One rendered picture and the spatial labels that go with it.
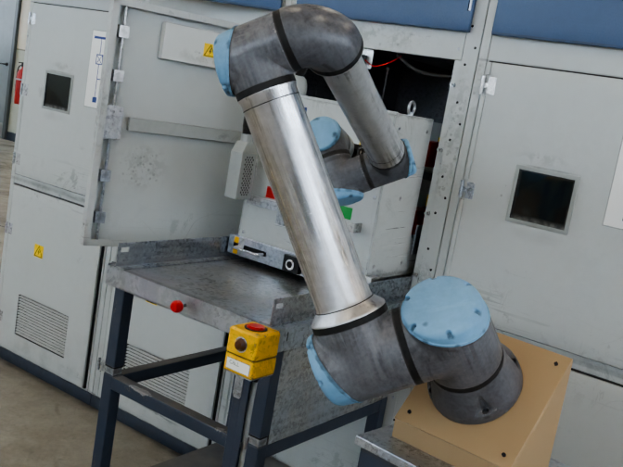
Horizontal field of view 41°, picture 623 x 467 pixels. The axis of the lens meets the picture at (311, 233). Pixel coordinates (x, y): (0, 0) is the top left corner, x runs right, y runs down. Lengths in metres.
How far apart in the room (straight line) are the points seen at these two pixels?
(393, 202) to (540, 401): 0.92
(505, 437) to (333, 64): 0.77
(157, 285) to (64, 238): 1.39
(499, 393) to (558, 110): 0.96
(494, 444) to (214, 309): 0.81
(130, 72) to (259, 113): 1.13
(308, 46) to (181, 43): 1.16
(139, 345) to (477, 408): 1.89
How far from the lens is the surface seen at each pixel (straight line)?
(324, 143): 2.02
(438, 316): 1.51
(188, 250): 2.55
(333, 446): 2.81
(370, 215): 2.36
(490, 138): 2.42
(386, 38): 2.63
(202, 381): 3.10
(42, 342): 3.77
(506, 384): 1.66
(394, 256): 2.49
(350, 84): 1.65
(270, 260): 2.56
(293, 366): 2.12
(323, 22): 1.53
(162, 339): 3.21
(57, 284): 3.65
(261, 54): 1.52
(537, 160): 2.36
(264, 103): 1.52
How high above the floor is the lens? 1.41
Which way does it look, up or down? 10 degrees down
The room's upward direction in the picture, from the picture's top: 10 degrees clockwise
